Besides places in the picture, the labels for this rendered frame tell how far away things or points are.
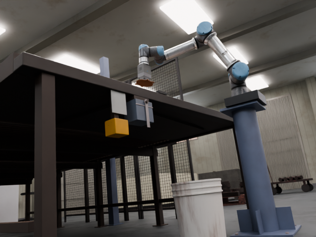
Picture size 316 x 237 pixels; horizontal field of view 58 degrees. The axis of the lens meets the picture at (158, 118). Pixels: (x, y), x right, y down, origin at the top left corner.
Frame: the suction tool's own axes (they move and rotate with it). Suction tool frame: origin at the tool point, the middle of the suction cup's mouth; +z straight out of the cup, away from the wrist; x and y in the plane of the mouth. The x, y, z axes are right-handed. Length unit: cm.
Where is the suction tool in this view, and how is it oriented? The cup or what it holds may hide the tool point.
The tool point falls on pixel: (144, 83)
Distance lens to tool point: 212.4
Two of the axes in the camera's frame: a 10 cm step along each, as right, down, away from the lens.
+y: -6.3, -1.9, -7.5
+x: 7.7, -2.1, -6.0
